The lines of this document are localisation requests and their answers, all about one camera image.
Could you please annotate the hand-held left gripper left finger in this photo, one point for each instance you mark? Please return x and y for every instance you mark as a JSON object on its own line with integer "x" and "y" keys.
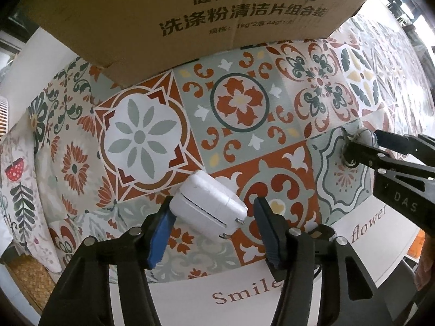
{"x": 159, "y": 241}

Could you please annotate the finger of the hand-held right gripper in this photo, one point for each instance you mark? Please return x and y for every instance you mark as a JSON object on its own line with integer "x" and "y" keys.
{"x": 401, "y": 141}
{"x": 360, "y": 158}

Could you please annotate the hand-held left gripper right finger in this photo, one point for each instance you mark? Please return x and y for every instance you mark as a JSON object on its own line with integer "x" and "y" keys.
{"x": 272, "y": 237}

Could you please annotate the small clear round object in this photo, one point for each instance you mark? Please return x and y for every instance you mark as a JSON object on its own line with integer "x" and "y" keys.
{"x": 368, "y": 138}

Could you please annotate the white power adapter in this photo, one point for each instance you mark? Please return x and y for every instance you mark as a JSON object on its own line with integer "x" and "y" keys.
{"x": 204, "y": 200}

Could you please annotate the brown cardboard box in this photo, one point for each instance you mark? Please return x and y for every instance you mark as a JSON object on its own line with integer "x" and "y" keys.
{"x": 170, "y": 13}

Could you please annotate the patterned tile-print table runner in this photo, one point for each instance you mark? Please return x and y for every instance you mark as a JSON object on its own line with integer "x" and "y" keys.
{"x": 142, "y": 135}

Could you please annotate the leaf-print tissue cover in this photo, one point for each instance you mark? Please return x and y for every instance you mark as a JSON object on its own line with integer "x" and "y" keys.
{"x": 20, "y": 210}

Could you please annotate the white fruit basket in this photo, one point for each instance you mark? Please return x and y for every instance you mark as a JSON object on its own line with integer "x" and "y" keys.
{"x": 2, "y": 115}

